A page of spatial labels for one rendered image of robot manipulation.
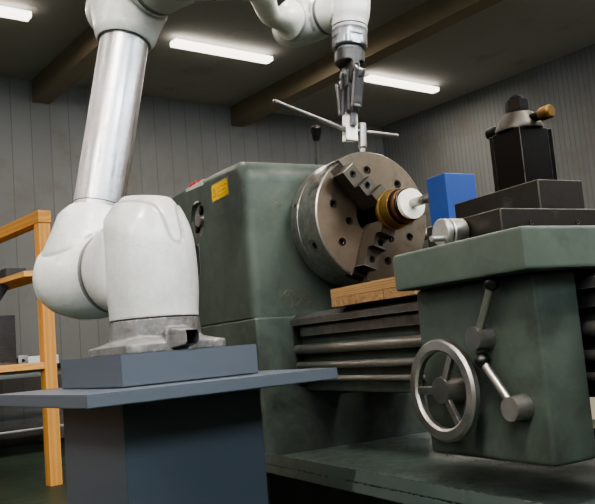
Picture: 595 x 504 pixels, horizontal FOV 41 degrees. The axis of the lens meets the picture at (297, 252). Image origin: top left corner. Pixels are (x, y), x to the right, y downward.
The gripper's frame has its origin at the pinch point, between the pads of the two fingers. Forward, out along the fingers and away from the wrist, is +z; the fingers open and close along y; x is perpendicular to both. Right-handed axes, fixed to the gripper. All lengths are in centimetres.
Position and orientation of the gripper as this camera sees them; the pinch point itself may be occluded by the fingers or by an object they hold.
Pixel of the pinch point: (349, 128)
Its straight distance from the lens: 198.2
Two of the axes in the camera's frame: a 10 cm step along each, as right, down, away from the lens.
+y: 3.6, -1.5, -9.2
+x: 9.3, 0.7, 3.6
